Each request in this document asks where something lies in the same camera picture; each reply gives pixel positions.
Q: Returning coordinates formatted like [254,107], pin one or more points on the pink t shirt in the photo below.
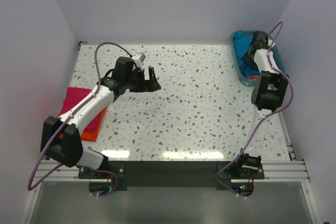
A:
[74,95]

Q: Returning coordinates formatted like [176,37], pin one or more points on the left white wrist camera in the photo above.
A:
[139,59]

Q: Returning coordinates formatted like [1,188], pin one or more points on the aluminium frame rail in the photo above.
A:
[270,171]

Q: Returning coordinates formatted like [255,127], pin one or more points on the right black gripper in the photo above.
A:
[245,58]

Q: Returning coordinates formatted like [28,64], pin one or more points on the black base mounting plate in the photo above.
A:
[135,179]

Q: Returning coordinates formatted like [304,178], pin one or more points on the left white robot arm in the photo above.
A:
[61,138]

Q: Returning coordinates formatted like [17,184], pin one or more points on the blue t shirt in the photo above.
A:
[241,43]

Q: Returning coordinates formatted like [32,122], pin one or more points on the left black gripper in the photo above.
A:
[147,85]

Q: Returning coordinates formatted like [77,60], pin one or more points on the folded orange t shirt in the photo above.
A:
[90,133]

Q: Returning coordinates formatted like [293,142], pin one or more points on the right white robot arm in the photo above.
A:
[267,96]

